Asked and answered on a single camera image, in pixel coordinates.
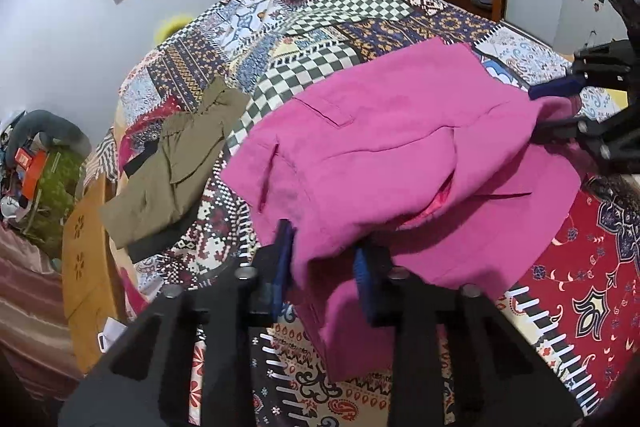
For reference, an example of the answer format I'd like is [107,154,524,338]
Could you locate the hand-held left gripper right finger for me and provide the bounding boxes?
[353,246,585,427]

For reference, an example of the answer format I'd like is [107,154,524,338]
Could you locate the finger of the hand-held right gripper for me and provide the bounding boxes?
[529,104,640,176]
[528,40,640,102]

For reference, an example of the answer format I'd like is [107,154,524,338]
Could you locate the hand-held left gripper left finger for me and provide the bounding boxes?
[59,220,297,427]

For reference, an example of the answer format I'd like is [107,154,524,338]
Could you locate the pink shirt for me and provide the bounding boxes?
[220,38,584,384]

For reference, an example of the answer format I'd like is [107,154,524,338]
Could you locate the olive green pants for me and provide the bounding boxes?
[100,76,251,246]

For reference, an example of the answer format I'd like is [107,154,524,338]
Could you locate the white refrigerator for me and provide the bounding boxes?
[552,0,632,54]

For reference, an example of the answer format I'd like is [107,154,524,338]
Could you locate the black cloth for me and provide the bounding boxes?
[122,142,202,264]

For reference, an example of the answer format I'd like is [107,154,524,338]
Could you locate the orange wooden bed board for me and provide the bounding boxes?
[61,176,130,374]

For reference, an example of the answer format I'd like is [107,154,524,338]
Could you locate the patchwork printed bedspread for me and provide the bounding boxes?
[82,0,640,427]

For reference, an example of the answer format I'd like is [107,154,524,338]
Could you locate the green patterned cloth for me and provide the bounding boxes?
[27,146,87,258]

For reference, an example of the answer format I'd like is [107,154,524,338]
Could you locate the yellow plush object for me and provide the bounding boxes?
[154,11,192,42]

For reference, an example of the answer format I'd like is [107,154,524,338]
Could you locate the pink striped cloth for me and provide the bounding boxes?
[0,222,83,403]

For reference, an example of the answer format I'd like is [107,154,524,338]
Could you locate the grey cushion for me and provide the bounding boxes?
[9,109,93,158]

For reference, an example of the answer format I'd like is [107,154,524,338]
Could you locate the orange box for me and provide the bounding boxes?
[12,147,48,202]

